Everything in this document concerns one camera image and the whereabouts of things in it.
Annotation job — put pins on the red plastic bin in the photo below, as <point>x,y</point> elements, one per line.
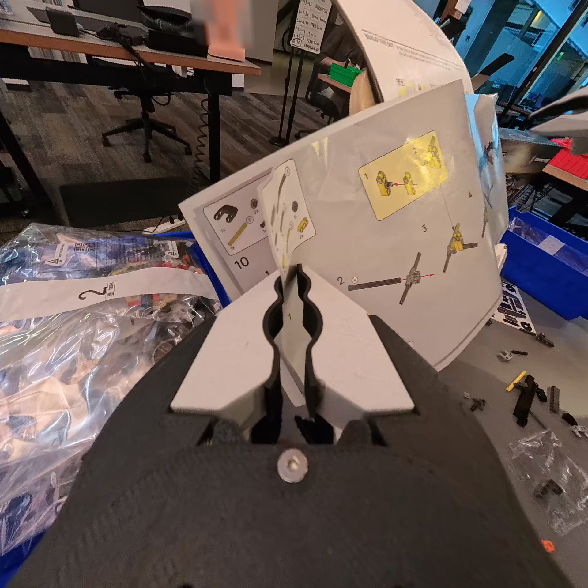
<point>569,163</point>

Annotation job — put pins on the small clear plastic bag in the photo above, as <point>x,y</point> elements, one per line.
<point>551,514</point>

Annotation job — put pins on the wooden background table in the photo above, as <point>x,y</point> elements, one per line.
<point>567,177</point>

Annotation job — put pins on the white power strip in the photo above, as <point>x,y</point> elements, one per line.
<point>163,225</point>

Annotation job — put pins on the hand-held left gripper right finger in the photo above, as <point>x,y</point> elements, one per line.
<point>358,367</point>

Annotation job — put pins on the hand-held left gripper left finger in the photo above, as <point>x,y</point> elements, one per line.
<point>220,367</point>

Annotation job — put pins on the black office chair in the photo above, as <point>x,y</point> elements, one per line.
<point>147,124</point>

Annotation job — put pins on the dark grey lego connectors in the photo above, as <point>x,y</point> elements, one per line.
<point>544,339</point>

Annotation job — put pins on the clear plastic bag bundle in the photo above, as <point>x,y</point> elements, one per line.
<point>542,234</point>

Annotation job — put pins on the light grey lego connector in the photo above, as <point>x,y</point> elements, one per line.
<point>505,356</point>
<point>579,431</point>

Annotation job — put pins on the lego instruction booklet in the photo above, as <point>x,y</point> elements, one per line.
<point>367,252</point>

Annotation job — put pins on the green plastic bin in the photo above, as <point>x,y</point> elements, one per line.
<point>344,73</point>

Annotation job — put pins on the large clear lego parts bag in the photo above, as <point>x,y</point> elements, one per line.
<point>92,367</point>

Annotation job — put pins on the dark grey short lego beam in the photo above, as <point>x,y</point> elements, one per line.
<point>555,398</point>

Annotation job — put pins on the lego sticker sheet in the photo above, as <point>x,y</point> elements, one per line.
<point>512,307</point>

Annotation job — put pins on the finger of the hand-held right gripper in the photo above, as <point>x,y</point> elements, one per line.
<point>576,94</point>
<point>560,126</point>

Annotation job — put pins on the dark lego beam subassembly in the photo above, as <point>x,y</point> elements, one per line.
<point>526,399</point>

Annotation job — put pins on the handwritten whiteboard sign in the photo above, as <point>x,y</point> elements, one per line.
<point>312,27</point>

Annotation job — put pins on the wooden top desk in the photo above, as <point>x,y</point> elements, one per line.
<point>138,53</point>

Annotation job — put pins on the black angled lego beam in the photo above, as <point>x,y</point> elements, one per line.
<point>549,489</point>

